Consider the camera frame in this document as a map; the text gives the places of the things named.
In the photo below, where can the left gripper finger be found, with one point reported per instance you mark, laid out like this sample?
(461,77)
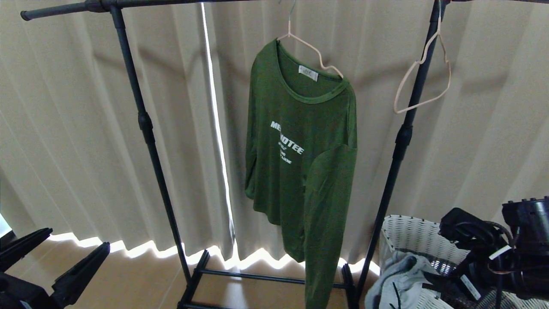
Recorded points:
(25,249)
(79,274)

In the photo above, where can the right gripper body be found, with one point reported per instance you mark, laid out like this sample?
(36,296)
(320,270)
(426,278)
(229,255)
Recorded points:
(493,279)

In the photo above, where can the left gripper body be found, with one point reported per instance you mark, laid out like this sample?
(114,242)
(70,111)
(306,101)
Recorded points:
(21,294)

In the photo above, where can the pale grey shorts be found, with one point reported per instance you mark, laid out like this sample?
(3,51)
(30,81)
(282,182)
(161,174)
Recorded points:
(403,274)

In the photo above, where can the pink clothes hanger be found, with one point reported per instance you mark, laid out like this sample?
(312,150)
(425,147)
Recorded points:
(317,53)
(448,81)

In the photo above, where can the green printed t-shirt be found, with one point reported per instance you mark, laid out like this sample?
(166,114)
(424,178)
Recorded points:
(300,193)

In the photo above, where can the white laundry basket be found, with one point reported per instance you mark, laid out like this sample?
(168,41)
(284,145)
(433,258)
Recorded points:
(411,234)

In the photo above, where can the black clothes rack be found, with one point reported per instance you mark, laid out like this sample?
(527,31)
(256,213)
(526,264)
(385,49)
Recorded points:
(146,124)

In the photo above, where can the beige curtain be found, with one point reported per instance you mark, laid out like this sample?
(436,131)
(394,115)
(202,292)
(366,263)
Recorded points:
(64,128)

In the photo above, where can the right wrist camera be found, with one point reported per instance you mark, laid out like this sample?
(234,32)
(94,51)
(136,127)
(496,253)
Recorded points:
(467,227)

